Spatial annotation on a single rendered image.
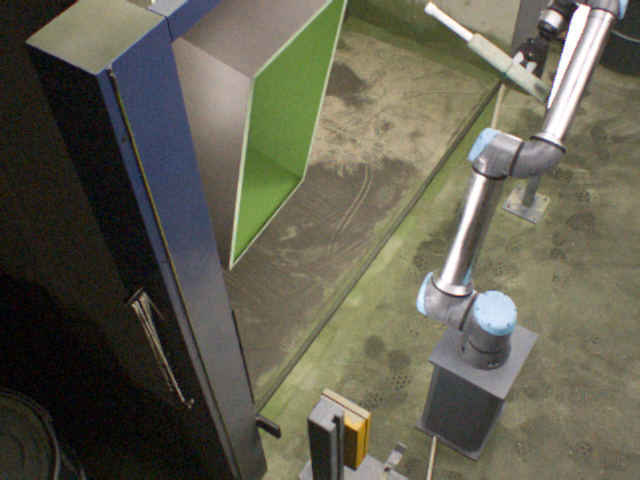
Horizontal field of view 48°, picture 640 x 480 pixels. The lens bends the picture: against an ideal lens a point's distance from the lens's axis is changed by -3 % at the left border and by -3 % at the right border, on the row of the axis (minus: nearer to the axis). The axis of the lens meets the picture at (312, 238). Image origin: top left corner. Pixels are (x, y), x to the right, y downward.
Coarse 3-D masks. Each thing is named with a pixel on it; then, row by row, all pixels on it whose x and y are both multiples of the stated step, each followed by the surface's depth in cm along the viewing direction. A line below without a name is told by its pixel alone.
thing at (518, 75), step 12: (432, 12) 235; (456, 24) 235; (468, 36) 235; (480, 36) 234; (480, 48) 234; (492, 48) 234; (492, 60) 234; (504, 60) 233; (516, 72) 233; (528, 72) 233; (504, 84) 253; (516, 84) 239; (528, 84) 233; (540, 84) 233; (540, 96) 234
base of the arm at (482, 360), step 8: (464, 336) 268; (464, 344) 268; (464, 352) 267; (472, 352) 263; (480, 352) 261; (496, 352) 260; (504, 352) 263; (472, 360) 265; (480, 360) 263; (488, 360) 262; (496, 360) 263; (504, 360) 265; (480, 368) 265; (488, 368) 265
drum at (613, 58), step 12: (636, 0) 408; (636, 12) 413; (624, 24) 423; (636, 24) 419; (612, 36) 435; (624, 36) 428; (636, 36) 424; (612, 48) 440; (624, 48) 434; (636, 48) 430; (600, 60) 452; (612, 60) 445; (624, 60) 440; (636, 60) 437; (612, 72) 450; (624, 72) 446; (636, 72) 444
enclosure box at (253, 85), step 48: (240, 0) 231; (288, 0) 234; (336, 0) 256; (192, 48) 219; (240, 48) 220; (288, 48) 288; (192, 96) 237; (240, 96) 224; (288, 96) 309; (240, 144) 242; (288, 144) 333; (240, 192) 269; (288, 192) 342; (240, 240) 325
